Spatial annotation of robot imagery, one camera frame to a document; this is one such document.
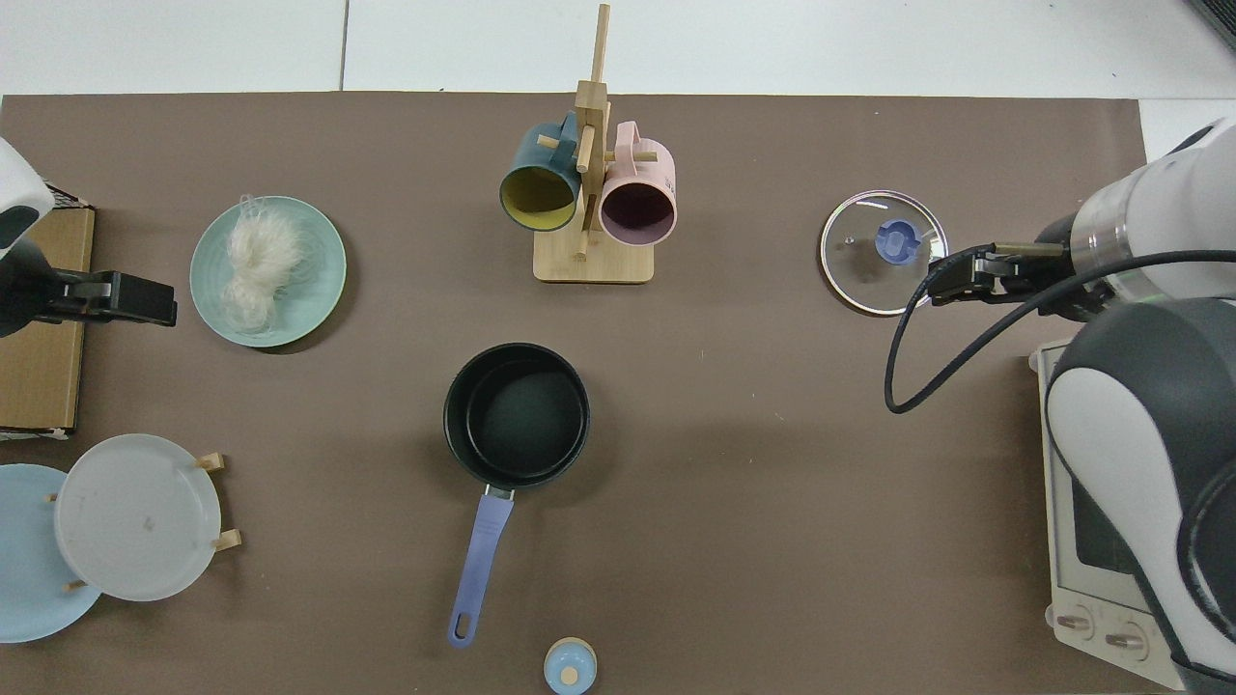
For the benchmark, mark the brown table cloth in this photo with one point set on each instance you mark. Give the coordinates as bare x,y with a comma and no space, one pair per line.
772,483

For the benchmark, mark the wooden plate rack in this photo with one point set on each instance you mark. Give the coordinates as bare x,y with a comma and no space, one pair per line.
230,541

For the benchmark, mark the pale toaster oven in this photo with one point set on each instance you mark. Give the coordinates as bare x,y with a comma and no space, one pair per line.
1067,579

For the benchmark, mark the teal cup yellow inside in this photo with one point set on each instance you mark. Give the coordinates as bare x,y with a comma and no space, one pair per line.
536,188

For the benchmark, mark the pink cup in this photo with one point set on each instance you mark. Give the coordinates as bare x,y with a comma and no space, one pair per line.
637,208

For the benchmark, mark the pale green plate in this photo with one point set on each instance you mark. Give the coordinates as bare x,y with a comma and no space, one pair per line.
319,261

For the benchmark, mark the glass lid blue knob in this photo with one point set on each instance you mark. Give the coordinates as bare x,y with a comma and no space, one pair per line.
864,256

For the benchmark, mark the white vermicelli bundle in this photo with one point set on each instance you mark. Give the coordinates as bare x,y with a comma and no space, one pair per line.
259,261

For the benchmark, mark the wooden cup stand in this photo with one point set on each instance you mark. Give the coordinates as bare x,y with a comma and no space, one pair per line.
591,259

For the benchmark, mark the frosted white plate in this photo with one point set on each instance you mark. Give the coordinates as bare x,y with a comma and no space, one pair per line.
135,516

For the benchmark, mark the light blue plate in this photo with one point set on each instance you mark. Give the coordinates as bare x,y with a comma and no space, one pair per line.
29,569

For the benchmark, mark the small blue round thing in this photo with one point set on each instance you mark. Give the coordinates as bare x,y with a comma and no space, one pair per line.
570,668

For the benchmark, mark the dark grey panel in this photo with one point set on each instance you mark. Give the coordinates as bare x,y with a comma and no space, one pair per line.
1219,17

